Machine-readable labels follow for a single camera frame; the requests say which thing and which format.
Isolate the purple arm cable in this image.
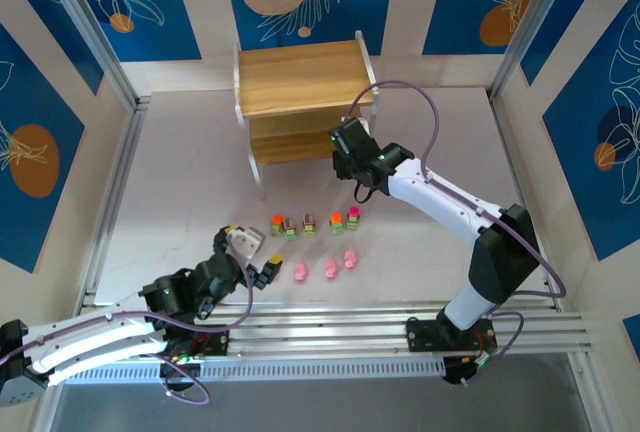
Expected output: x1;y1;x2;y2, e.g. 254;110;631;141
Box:
0;239;254;406
341;80;569;389

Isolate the aluminium frame post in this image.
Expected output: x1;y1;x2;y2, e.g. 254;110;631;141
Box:
37;0;151;111
488;0;601;103

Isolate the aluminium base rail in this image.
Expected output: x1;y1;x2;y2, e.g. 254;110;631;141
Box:
49;301;586;353

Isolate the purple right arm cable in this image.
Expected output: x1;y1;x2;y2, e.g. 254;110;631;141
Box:
341;80;569;389

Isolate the wooden two-tier shelf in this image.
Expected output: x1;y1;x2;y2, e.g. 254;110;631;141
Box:
232;30;377;202

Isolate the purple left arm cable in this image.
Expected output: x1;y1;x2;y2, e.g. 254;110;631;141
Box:
0;239;254;406

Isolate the aluminium side rail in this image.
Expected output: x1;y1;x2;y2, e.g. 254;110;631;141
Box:
487;91;564;311
74;95;151;309

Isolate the white slotted cable duct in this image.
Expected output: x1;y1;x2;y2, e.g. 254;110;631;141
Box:
64;356;446;386

